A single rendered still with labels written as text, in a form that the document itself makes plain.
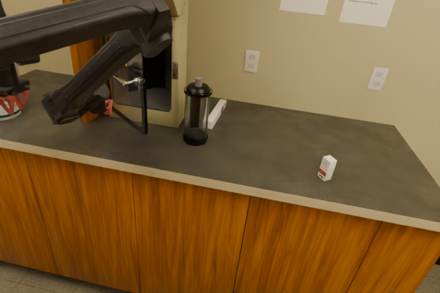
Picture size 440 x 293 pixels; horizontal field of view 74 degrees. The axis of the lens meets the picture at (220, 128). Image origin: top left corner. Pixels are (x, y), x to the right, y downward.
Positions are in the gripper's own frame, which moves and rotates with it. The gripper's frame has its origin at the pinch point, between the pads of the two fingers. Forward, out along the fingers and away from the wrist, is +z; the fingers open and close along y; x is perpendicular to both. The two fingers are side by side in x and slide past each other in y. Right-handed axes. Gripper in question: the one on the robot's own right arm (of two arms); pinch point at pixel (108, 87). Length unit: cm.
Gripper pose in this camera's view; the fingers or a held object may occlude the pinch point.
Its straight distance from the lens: 108.0
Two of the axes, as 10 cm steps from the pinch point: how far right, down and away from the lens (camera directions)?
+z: 1.5, -4.3, 8.9
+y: 0.7, -8.9, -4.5
